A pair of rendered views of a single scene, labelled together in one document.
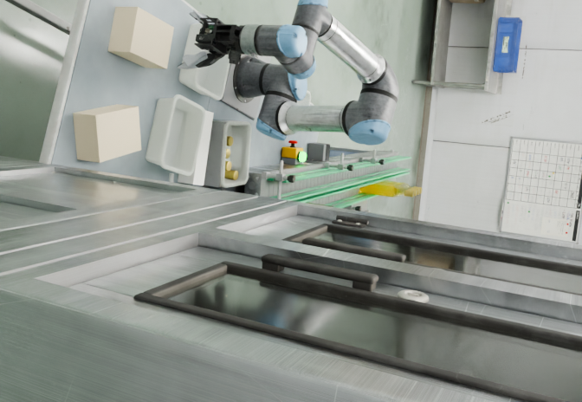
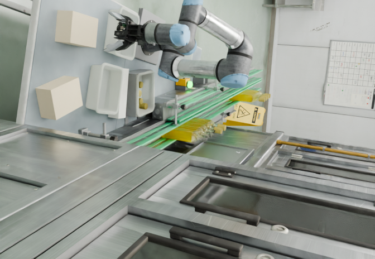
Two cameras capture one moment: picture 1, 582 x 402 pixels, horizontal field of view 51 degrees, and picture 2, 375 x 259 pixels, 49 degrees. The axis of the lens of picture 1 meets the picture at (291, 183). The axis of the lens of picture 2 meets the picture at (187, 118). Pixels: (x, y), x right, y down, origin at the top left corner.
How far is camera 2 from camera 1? 0.23 m
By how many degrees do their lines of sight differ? 7
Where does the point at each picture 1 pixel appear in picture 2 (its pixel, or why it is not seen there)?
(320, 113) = (200, 66)
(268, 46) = (163, 39)
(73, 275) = not seen: outside the picture
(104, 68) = (53, 53)
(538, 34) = not seen: outside the picture
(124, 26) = (64, 24)
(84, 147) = (44, 110)
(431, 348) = not seen: outside the picture
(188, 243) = (121, 214)
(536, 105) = (347, 17)
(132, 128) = (75, 92)
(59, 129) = (27, 100)
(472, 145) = (304, 46)
